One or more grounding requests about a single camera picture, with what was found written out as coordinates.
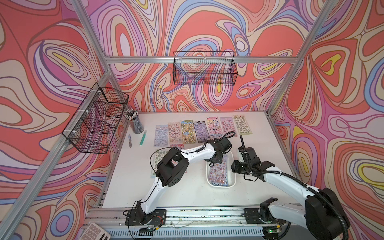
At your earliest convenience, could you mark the dark bonbon drop sticker sheet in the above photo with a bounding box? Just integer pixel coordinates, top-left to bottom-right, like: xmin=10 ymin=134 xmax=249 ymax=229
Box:
xmin=194 ymin=121 xmax=211 ymax=143

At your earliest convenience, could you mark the black wire basket wall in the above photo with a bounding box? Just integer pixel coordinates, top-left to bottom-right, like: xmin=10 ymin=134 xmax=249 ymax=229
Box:
xmin=173 ymin=50 xmax=238 ymax=86
xmin=62 ymin=83 xmax=129 ymax=154

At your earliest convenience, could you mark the mesh pen cup with pens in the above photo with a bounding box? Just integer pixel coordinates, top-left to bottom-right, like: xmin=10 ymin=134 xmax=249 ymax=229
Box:
xmin=124 ymin=109 xmax=145 ymax=134

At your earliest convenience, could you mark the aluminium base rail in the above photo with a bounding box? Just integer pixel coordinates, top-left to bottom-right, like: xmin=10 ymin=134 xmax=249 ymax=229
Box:
xmin=81 ymin=206 xmax=314 ymax=240

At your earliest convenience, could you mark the black wire basket left wall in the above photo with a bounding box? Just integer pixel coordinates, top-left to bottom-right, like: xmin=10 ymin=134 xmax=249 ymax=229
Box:
xmin=62 ymin=83 xmax=129 ymax=154

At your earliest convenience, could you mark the light blue sticker sheet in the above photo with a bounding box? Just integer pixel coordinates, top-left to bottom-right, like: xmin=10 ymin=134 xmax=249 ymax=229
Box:
xmin=154 ymin=125 xmax=169 ymax=147

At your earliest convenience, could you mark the green marker pen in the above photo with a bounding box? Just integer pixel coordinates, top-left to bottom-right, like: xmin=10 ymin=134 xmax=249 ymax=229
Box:
xmin=140 ymin=130 xmax=147 ymax=146

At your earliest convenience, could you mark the red blue sticker sheet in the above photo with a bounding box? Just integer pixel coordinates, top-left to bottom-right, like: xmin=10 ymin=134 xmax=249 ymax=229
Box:
xmin=170 ymin=143 xmax=185 ymax=150

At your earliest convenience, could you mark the pink food sticker sheet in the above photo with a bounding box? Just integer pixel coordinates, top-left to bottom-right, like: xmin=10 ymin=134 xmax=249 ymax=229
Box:
xmin=168 ymin=122 xmax=182 ymax=144

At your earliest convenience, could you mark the green frog sticker sheet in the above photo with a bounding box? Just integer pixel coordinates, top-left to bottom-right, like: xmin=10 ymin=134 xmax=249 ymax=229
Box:
xmin=151 ymin=148 xmax=169 ymax=179

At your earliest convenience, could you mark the lilac animal sticker sheet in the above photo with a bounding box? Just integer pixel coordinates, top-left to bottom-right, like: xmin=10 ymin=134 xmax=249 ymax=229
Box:
xmin=208 ymin=155 xmax=228 ymax=187

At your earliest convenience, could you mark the black wire basket back wall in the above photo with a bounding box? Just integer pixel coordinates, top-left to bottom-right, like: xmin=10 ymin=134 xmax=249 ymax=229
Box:
xmin=173 ymin=50 xmax=238 ymax=86

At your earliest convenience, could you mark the pink cat sticker sheet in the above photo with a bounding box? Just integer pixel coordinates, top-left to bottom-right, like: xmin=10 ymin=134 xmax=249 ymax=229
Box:
xmin=207 ymin=117 xmax=223 ymax=139

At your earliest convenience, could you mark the white plastic storage box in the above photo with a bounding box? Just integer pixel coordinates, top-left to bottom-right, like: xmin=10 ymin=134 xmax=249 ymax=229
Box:
xmin=206 ymin=152 xmax=237 ymax=189

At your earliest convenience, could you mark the purple pink sticker sheet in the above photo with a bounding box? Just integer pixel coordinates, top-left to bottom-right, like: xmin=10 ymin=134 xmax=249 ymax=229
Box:
xmin=220 ymin=117 xmax=238 ymax=137

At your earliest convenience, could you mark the green panda sticker sheet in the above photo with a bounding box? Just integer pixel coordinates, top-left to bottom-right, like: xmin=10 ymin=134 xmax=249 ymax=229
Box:
xmin=181 ymin=120 xmax=196 ymax=144

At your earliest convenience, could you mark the white keypad device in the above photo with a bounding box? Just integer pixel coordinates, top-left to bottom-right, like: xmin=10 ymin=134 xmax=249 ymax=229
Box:
xmin=80 ymin=223 xmax=111 ymax=240

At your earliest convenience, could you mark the blue grey pen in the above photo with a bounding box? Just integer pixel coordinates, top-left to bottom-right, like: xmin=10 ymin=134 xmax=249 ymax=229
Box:
xmin=128 ymin=134 xmax=133 ymax=148

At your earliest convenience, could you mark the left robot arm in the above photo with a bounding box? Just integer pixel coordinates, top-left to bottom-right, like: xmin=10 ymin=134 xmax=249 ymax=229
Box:
xmin=123 ymin=131 xmax=236 ymax=228

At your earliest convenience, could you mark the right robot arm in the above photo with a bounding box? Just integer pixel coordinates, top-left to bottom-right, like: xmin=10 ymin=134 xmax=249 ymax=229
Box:
xmin=231 ymin=144 xmax=351 ymax=240

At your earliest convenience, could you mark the green beige sticker sheet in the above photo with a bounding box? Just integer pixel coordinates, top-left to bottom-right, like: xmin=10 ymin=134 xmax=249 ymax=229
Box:
xmin=233 ymin=115 xmax=253 ymax=135

